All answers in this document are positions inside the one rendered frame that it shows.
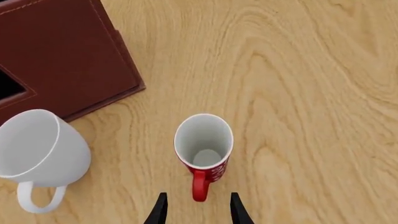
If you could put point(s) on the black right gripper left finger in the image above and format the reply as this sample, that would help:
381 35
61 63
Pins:
159 212

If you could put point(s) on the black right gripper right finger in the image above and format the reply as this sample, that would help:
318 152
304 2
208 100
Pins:
238 212

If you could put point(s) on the red mug with white print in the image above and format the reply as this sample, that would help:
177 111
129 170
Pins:
203 144

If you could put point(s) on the red-brown desk caddy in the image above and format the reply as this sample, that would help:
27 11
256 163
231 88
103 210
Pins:
62 58

